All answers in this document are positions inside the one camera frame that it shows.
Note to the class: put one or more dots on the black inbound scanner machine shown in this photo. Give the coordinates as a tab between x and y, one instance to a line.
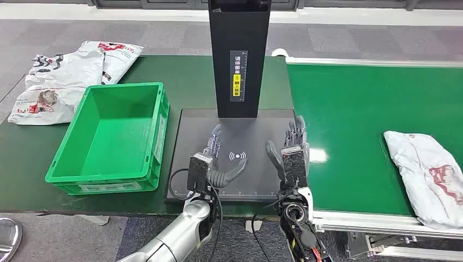
238	54

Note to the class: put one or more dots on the green plastic crate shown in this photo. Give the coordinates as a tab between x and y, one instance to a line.
108	137

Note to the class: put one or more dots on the white courier bag red print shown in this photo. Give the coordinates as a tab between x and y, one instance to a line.
119	59

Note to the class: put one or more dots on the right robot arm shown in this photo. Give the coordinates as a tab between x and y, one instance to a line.
300	231

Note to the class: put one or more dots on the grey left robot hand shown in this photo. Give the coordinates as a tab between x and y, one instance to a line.
220	177

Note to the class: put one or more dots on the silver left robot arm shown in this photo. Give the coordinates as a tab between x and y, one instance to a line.
181	231

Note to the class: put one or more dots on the dark framed glass partition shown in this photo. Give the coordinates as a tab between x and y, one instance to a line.
162	3

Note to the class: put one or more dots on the grey courier bag parcel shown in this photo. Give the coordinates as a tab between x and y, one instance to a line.
419	170

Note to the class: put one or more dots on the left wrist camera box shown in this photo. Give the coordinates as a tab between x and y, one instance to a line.
197	173

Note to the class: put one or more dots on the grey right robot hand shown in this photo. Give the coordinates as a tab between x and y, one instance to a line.
273	153

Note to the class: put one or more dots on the white table foot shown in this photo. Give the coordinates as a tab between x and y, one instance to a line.
253	226
92	220

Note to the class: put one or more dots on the white courier bag black print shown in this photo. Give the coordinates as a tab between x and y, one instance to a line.
72	72

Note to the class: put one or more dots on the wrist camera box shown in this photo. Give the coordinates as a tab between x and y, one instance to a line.
293	166
197	173

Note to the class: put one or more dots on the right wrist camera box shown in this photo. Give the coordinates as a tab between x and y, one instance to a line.
293	166

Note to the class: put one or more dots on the white courier bag brown picture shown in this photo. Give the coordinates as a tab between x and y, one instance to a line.
54	108

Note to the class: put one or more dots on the shiny silver robot shell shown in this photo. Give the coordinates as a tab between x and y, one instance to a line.
9	238

